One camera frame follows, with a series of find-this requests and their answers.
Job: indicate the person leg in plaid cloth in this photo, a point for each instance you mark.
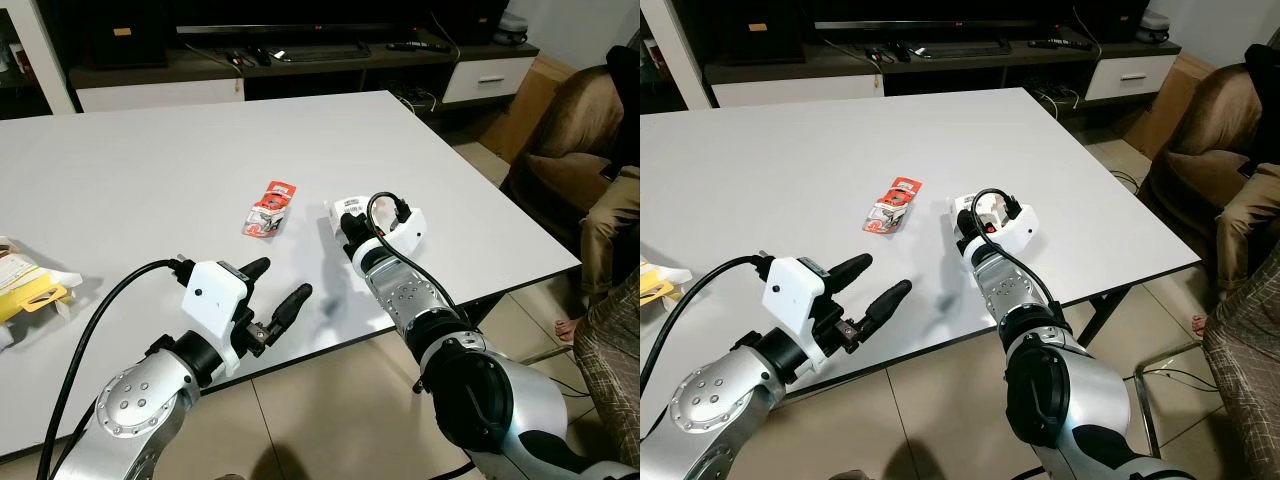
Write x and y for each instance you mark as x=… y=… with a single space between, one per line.
x=610 y=370
x=1245 y=370

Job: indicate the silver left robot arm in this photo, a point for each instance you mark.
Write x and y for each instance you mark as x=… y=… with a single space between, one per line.
x=720 y=395
x=140 y=400

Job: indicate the brown armchair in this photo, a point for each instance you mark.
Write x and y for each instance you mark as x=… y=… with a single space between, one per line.
x=570 y=130
x=1210 y=120

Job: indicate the black keyboard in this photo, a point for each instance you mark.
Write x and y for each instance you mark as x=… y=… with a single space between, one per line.
x=320 y=52
x=960 y=49

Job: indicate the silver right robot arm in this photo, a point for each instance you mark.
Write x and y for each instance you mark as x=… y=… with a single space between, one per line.
x=520 y=410
x=1090 y=400

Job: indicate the wide white cabinet drawer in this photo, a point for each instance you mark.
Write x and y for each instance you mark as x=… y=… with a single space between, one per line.
x=160 y=95
x=795 y=92

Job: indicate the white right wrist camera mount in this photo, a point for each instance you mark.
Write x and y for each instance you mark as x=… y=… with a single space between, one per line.
x=410 y=232
x=1015 y=238

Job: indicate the red snack packet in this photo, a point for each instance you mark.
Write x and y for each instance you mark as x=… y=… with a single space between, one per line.
x=268 y=210
x=892 y=207

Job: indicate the person leg in khaki trousers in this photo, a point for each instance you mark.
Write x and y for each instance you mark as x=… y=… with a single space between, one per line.
x=1245 y=220
x=610 y=230

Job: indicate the white shelf frame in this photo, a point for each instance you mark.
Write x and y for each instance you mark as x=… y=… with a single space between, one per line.
x=685 y=50
x=45 y=50

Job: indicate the dark wooden TV cabinet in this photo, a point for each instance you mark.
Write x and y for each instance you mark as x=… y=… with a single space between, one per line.
x=150 y=75
x=790 y=72

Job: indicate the grey round appliance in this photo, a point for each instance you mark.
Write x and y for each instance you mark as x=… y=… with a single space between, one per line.
x=1156 y=27
x=513 y=30

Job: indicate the small white cabinet drawer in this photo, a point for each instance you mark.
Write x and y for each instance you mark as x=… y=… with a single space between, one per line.
x=1130 y=77
x=490 y=80

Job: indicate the black flat television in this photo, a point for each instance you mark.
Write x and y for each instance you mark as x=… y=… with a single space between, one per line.
x=950 y=10
x=300 y=12

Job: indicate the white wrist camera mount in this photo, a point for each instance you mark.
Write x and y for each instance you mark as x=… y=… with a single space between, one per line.
x=215 y=292
x=410 y=232
x=795 y=295
x=1015 y=238

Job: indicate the brown cardboard sheet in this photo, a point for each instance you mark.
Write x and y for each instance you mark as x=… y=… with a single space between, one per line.
x=1160 y=105
x=520 y=110

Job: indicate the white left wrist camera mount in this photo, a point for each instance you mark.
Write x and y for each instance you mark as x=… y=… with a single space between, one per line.
x=795 y=295
x=215 y=292

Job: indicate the yellow and white paper packaging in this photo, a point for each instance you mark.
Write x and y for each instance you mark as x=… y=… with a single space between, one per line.
x=30 y=290
x=658 y=292

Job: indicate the black remote control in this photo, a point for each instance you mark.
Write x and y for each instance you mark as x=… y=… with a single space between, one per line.
x=1060 y=43
x=420 y=46

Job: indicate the black speaker box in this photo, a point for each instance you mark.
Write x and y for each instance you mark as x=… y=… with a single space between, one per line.
x=130 y=45
x=765 y=42

